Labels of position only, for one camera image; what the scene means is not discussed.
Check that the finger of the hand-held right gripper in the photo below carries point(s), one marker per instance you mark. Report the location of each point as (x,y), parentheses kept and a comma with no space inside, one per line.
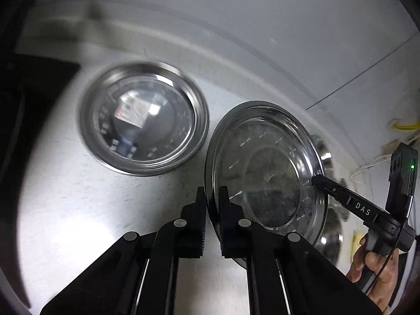
(328,188)

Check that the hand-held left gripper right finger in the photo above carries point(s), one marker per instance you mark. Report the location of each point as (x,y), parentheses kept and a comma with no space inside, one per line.
(225,226)

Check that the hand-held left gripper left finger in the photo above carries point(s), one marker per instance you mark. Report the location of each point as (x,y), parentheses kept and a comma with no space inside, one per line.
(199,226)

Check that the stainless steel plate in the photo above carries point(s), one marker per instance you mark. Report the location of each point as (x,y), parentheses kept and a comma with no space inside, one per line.
(269,183)
(144,121)

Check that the person's right hand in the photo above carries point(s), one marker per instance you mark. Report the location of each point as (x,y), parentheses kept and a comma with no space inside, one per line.
(382,269)

